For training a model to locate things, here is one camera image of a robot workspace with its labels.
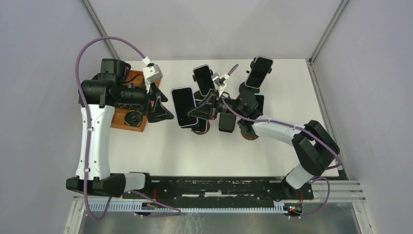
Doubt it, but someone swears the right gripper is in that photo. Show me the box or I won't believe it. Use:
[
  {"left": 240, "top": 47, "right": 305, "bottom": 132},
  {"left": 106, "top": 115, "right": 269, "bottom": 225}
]
[{"left": 188, "top": 88, "right": 245, "bottom": 120}]

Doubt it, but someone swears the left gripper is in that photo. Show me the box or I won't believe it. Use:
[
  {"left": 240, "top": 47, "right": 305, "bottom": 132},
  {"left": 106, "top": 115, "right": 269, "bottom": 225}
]
[{"left": 117, "top": 78, "right": 174, "bottom": 122}]

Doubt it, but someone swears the wood-base phone stand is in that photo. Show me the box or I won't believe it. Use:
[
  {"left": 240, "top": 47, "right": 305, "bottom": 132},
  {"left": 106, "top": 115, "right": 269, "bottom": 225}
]
[{"left": 192, "top": 121, "right": 210, "bottom": 135}]

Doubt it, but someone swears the black small phone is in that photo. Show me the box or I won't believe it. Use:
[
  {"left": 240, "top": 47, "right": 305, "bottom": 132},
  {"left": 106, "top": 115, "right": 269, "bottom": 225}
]
[{"left": 219, "top": 113, "right": 237, "bottom": 133}]

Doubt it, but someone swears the lilac case smartphone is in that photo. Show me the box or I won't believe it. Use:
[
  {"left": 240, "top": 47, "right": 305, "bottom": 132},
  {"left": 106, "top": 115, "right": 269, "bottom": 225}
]
[{"left": 171, "top": 86, "right": 199, "bottom": 128}]

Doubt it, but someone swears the cream case smartphone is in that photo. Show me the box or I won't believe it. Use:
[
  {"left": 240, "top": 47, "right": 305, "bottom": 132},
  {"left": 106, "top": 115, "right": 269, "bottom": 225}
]
[{"left": 191, "top": 118, "right": 210, "bottom": 135}]

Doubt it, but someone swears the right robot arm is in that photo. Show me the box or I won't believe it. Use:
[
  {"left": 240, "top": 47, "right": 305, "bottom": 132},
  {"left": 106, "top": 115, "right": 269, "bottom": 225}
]
[{"left": 171, "top": 86, "right": 340, "bottom": 199}]

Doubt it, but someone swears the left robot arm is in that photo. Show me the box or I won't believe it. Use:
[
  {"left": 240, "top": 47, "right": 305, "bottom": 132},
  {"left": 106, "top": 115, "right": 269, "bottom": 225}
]
[{"left": 66, "top": 58, "right": 174, "bottom": 199}]

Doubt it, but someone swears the phone on rear stand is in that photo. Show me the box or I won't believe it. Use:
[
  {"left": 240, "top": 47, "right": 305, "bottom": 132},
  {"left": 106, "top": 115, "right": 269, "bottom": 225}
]
[{"left": 192, "top": 64, "right": 216, "bottom": 97}]

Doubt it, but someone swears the phone on stand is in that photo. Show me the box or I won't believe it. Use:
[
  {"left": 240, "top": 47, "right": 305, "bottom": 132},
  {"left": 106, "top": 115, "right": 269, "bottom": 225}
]
[
  {"left": 192, "top": 64, "right": 216, "bottom": 97},
  {"left": 244, "top": 56, "right": 274, "bottom": 89}
]

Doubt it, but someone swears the black right phone stand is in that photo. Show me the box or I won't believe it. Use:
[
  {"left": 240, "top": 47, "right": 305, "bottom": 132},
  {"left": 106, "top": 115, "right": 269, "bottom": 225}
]
[{"left": 239, "top": 57, "right": 274, "bottom": 98}]

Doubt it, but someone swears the wood-base stand right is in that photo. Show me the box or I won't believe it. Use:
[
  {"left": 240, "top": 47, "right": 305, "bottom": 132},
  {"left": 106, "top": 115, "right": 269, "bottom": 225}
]
[{"left": 239, "top": 124, "right": 259, "bottom": 140}]

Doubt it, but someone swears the light blue case phone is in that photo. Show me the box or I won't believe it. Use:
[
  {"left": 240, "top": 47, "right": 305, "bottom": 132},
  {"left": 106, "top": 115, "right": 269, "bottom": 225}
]
[{"left": 254, "top": 93, "right": 265, "bottom": 114}]

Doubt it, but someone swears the phone on right stand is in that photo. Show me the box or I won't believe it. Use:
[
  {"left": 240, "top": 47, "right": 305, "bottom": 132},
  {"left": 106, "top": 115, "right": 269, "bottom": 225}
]
[{"left": 244, "top": 56, "right": 274, "bottom": 89}]

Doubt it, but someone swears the wooden compartment tray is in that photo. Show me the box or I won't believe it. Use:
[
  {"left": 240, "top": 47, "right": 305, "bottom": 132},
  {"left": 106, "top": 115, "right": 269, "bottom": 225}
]
[{"left": 111, "top": 70, "right": 154, "bottom": 132}]

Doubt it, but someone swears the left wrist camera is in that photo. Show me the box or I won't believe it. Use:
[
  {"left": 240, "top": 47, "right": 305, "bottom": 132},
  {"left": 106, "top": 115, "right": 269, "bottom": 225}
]
[{"left": 143, "top": 63, "right": 163, "bottom": 84}]

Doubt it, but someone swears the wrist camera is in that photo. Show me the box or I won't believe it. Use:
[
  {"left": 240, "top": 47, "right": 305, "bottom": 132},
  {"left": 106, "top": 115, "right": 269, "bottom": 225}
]
[
  {"left": 211, "top": 73, "right": 230, "bottom": 97},
  {"left": 143, "top": 63, "right": 163, "bottom": 84}
]

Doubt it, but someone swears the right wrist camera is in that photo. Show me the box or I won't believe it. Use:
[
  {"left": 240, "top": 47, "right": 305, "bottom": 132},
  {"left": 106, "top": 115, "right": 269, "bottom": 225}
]
[{"left": 211, "top": 73, "right": 230, "bottom": 97}]

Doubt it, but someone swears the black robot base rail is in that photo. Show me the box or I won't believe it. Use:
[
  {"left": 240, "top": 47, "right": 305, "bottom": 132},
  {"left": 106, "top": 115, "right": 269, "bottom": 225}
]
[{"left": 139, "top": 176, "right": 314, "bottom": 208}]

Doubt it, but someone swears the white cable duct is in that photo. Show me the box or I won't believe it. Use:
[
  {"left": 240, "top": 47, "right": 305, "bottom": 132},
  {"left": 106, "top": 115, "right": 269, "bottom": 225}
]
[{"left": 84, "top": 201, "right": 304, "bottom": 215}]

